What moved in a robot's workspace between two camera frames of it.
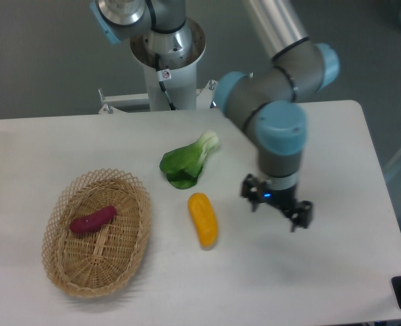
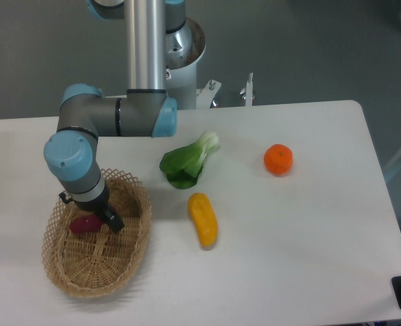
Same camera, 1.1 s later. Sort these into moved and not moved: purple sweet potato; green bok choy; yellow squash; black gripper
Moved: black gripper
Not moved: green bok choy; purple sweet potato; yellow squash
